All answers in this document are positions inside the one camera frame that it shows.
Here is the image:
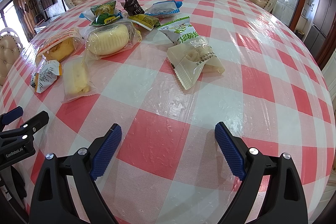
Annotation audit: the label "small orange white snack packet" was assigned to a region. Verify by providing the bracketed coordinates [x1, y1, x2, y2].
[30, 60, 62, 94]

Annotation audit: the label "pale rectangular cake packet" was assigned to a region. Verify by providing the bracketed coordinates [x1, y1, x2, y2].
[62, 56, 97, 103]

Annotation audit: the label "dark chocolate snack packet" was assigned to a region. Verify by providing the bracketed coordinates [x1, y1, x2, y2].
[117, 0, 145, 16]

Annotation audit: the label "beige tufted chair left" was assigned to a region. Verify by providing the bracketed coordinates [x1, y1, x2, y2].
[0, 27, 23, 88]

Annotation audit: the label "orange sponge cake packet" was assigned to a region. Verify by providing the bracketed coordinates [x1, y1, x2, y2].
[35, 27, 84, 67]

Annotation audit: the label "round yellow bread packet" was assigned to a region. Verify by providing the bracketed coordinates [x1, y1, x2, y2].
[84, 19, 142, 61]

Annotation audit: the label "brown curtains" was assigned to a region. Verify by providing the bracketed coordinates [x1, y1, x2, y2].
[13, 0, 39, 42]

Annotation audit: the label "green yellow snack packet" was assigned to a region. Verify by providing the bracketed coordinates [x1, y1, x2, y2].
[79, 0, 122, 27]

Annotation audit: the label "red checkered tablecloth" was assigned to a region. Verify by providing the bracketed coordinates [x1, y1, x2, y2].
[1, 0, 335, 223]

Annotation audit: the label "yellow green small packet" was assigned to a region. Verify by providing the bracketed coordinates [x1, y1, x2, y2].
[128, 14, 161, 31]

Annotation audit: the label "beige pastry packet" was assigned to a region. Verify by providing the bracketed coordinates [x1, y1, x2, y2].
[167, 36, 225, 90]

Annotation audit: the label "blue clear snack packet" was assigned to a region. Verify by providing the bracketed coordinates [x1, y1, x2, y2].
[145, 0, 183, 18]

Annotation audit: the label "green white snack packet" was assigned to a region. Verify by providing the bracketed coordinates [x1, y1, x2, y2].
[158, 16, 199, 45]

